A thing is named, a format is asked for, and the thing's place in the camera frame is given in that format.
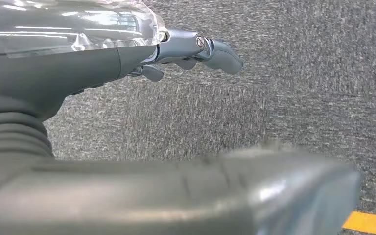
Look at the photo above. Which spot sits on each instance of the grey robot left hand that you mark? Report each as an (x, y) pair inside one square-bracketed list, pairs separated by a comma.
[(61, 71)]

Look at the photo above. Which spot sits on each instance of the yellow floor tape square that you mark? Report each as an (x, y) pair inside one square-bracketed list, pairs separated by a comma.
[(369, 223)]

